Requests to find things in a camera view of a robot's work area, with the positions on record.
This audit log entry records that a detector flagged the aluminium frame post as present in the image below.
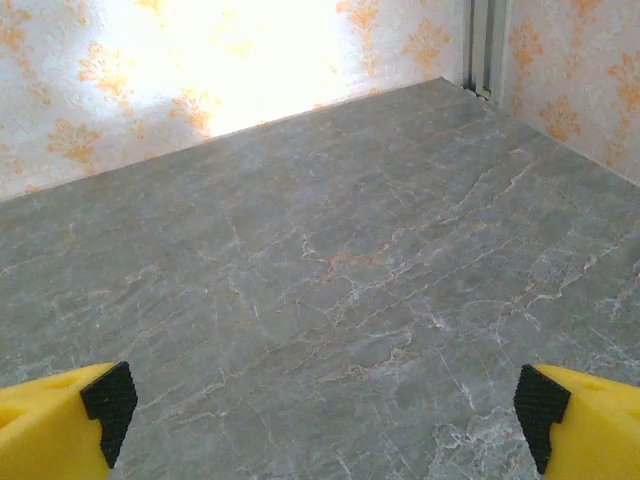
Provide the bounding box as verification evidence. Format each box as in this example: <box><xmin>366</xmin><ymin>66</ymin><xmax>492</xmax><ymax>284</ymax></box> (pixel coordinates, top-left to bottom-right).
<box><xmin>462</xmin><ymin>0</ymin><xmax>512</xmax><ymax>105</ymax></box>

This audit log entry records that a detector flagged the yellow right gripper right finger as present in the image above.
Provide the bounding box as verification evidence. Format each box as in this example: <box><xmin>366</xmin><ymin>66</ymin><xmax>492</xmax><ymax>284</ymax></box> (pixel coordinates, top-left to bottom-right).
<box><xmin>513</xmin><ymin>363</ymin><xmax>640</xmax><ymax>480</ymax></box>

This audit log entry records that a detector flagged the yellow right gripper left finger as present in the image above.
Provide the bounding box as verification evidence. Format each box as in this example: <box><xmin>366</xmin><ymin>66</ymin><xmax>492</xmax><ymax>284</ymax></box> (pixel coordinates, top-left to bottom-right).
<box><xmin>0</xmin><ymin>360</ymin><xmax>139</xmax><ymax>480</ymax></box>

